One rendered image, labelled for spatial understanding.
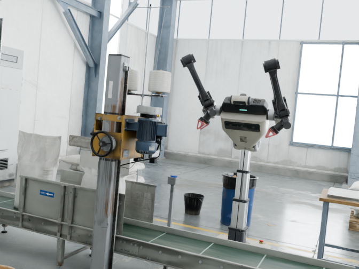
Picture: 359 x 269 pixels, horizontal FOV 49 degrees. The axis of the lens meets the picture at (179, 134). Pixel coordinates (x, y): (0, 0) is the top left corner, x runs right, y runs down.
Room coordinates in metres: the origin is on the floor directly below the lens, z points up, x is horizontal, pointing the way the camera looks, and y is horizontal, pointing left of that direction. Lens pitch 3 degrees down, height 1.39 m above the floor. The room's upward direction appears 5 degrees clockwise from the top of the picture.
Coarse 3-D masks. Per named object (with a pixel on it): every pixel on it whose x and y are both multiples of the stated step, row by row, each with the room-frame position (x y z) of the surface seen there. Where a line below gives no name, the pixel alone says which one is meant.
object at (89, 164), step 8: (80, 152) 3.42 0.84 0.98; (88, 152) 3.40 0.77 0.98; (80, 160) 3.42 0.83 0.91; (88, 160) 3.39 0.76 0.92; (96, 160) 3.35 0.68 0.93; (128, 160) 3.24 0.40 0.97; (88, 168) 3.39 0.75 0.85; (96, 168) 3.35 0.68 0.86; (128, 168) 3.23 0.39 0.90; (88, 176) 3.32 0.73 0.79; (96, 176) 3.28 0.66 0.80; (120, 176) 3.24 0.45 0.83; (88, 184) 3.30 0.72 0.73; (96, 184) 3.26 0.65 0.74; (120, 184) 3.23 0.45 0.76; (120, 192) 3.23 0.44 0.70
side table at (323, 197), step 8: (320, 200) 3.53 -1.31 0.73; (328, 200) 3.51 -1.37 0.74; (336, 200) 3.49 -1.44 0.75; (344, 200) 3.51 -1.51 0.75; (328, 208) 4.02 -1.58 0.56; (320, 232) 3.55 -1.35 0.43; (320, 240) 3.55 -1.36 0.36; (320, 248) 3.54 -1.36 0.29; (336, 248) 3.97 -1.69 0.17; (344, 248) 3.95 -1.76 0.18; (352, 248) 3.94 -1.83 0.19; (320, 256) 3.54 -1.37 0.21; (344, 264) 3.46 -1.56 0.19; (352, 264) 3.46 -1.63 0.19
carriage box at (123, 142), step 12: (96, 120) 2.84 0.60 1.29; (108, 120) 2.79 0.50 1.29; (120, 120) 2.75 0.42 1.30; (108, 132) 2.79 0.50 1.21; (132, 132) 2.89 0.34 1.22; (96, 144) 2.83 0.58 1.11; (120, 144) 2.75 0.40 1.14; (132, 144) 2.90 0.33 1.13; (108, 156) 2.78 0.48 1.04; (120, 156) 2.75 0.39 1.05; (132, 156) 2.91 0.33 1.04
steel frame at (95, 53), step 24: (72, 0) 7.95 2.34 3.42; (96, 0) 8.88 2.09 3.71; (168, 0) 11.78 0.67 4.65; (72, 24) 7.95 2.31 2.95; (96, 24) 8.86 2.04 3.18; (120, 24) 9.60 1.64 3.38; (168, 24) 11.75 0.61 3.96; (96, 48) 8.84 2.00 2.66; (168, 48) 11.57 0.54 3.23; (96, 72) 8.82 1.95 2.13; (96, 96) 8.80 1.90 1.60; (168, 96) 11.81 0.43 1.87
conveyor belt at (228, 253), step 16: (16, 208) 3.62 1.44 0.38; (128, 224) 3.43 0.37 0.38; (144, 240) 3.04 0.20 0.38; (160, 240) 3.08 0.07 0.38; (176, 240) 3.11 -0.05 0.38; (192, 240) 3.15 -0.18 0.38; (224, 256) 2.85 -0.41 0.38; (240, 256) 2.88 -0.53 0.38; (256, 256) 2.91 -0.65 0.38; (272, 256) 2.94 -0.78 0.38
